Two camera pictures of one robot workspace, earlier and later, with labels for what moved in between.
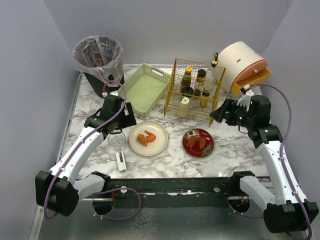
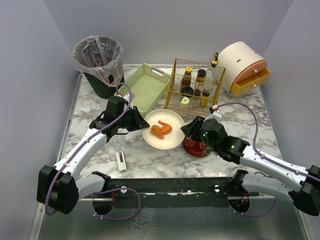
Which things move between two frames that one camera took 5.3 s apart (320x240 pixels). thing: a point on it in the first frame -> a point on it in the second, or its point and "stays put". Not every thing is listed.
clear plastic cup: (117, 141) stays put
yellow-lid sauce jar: (186, 80) stays put
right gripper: (225, 111) -> (194, 127)
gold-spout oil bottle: (214, 77) stays put
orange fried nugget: (141, 139) -> (156, 131)
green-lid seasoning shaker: (184, 103) stays put
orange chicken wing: (151, 137) -> (166, 129)
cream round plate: (153, 148) -> (164, 132)
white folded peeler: (121, 161) stays put
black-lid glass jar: (187, 90) stays put
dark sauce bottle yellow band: (200, 77) stays put
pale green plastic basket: (145, 88) stays put
